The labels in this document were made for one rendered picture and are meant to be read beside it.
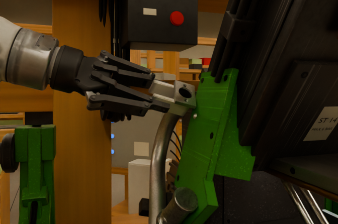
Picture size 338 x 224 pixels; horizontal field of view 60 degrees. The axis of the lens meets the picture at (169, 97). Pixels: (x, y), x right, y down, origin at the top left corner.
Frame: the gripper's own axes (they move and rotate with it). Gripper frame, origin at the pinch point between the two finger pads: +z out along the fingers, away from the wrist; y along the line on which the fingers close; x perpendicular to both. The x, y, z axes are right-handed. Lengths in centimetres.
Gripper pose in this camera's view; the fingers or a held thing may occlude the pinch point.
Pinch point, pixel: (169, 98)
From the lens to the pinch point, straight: 53.6
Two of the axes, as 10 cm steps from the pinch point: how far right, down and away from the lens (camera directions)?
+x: -3.8, 6.6, 6.5
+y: -0.2, -7.1, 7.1
